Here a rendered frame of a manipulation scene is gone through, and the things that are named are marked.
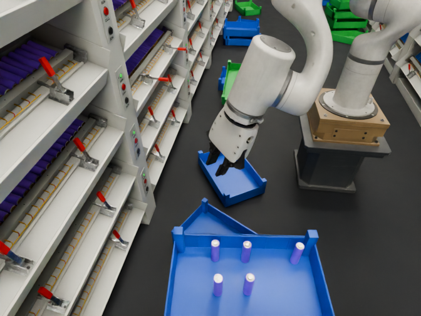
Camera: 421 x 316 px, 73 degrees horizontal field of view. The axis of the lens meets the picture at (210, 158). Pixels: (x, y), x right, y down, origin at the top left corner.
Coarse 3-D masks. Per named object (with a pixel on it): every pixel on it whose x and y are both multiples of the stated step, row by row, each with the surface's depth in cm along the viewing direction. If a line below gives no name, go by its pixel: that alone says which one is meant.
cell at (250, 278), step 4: (248, 276) 54; (252, 276) 54; (248, 280) 53; (252, 280) 53; (244, 284) 55; (248, 284) 54; (252, 284) 54; (244, 288) 56; (248, 288) 55; (244, 292) 57; (248, 292) 56
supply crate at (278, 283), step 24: (192, 240) 63; (240, 240) 63; (264, 240) 63; (288, 240) 62; (312, 240) 59; (192, 264) 62; (216, 264) 62; (240, 264) 62; (264, 264) 62; (288, 264) 62; (312, 264) 61; (168, 288) 54; (192, 288) 59; (240, 288) 59; (264, 288) 59; (288, 288) 59; (312, 288) 59; (168, 312) 52; (192, 312) 55; (216, 312) 55; (240, 312) 55; (264, 312) 55; (288, 312) 55; (312, 312) 55
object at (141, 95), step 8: (160, 24) 131; (168, 24) 130; (176, 32) 132; (184, 32) 131; (176, 40) 131; (160, 56) 117; (168, 56) 119; (152, 64) 112; (160, 64) 114; (168, 64) 118; (152, 72) 108; (160, 72) 110; (144, 88) 100; (152, 88) 103; (136, 96) 96; (144, 96) 97; (136, 104) 88; (144, 104) 99; (136, 112) 90
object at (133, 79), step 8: (168, 32) 128; (160, 40) 121; (168, 40) 126; (160, 48) 120; (152, 56) 111; (144, 64) 105; (136, 72) 100; (144, 72) 104; (136, 80) 99; (136, 88) 97
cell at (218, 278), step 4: (216, 276) 54; (220, 276) 54; (216, 280) 53; (220, 280) 53; (216, 284) 53; (220, 284) 53; (216, 288) 55; (220, 288) 55; (216, 292) 56; (220, 292) 56; (216, 296) 57
